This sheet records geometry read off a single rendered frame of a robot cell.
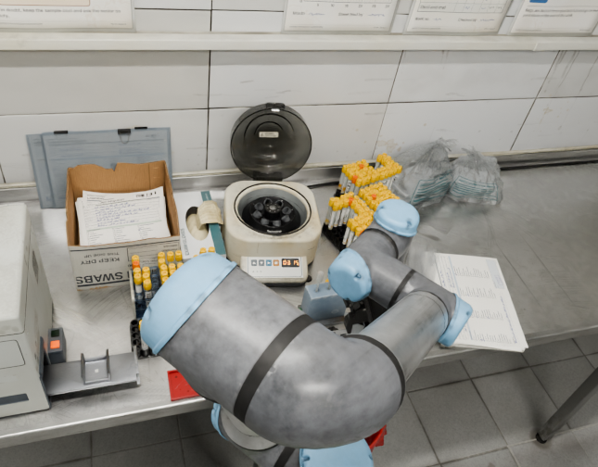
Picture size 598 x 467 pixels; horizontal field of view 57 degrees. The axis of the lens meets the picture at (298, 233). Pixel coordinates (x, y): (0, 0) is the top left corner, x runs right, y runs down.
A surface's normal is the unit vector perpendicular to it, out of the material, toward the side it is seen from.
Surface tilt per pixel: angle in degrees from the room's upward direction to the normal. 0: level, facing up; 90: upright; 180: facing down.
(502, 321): 1
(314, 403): 50
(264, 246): 90
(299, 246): 90
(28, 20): 93
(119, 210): 1
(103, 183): 88
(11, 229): 0
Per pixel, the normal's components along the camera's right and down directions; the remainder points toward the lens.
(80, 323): 0.14, -0.71
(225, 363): -0.38, -0.01
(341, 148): 0.28, 0.69
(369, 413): 0.66, 0.17
